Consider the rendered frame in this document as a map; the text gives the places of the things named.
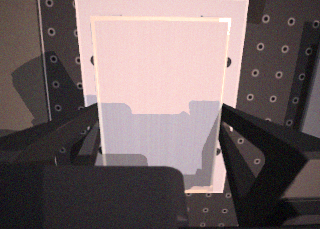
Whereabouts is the dark grey perforated base plate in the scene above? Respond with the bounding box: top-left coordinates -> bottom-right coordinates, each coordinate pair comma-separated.
36,0 -> 320,227

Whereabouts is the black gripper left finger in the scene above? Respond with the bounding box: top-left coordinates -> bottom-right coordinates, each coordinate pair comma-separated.
0,102 -> 101,165

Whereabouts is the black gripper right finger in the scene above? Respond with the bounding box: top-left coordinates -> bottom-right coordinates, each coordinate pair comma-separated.
218,103 -> 320,226

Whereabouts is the white well plate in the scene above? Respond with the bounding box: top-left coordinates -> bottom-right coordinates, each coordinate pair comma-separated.
91,16 -> 231,188

